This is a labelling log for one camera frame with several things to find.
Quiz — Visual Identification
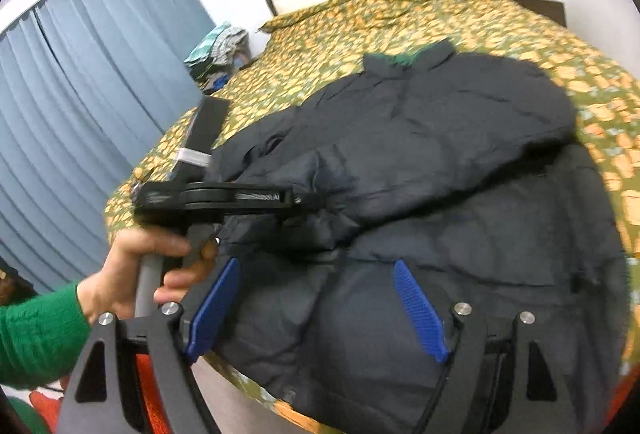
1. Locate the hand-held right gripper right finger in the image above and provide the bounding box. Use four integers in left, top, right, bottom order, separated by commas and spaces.
394, 260, 576, 434

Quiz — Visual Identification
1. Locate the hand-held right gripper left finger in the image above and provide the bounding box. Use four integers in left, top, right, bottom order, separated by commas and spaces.
57, 258, 241, 434

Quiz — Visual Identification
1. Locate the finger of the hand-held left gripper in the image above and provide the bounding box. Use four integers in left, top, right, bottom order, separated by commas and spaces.
292, 191, 328, 215

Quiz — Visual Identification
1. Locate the dark navy padded jacket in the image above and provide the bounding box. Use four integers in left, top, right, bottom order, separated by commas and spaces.
205, 41, 632, 434

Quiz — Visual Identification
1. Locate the person's left forearm green sleeve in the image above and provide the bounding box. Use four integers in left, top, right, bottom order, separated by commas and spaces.
0, 283, 93, 391

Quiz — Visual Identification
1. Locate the pile of checked clothes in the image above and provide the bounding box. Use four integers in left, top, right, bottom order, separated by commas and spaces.
184, 22, 250, 92

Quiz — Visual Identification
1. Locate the person's left hand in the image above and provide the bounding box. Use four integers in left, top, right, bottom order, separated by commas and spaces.
79, 229, 222, 326

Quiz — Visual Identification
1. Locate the blue pleated curtain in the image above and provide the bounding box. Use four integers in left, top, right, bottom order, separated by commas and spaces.
0, 0, 217, 295

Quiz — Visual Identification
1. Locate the green orange printed bedspread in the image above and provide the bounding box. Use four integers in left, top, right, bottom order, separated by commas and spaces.
102, 0, 640, 434

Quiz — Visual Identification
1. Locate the red patterned cloth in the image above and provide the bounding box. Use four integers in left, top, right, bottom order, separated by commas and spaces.
29, 353, 156, 434

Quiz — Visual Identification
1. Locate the dark wooden furniture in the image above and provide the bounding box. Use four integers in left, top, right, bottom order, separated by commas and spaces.
514, 0, 569, 27

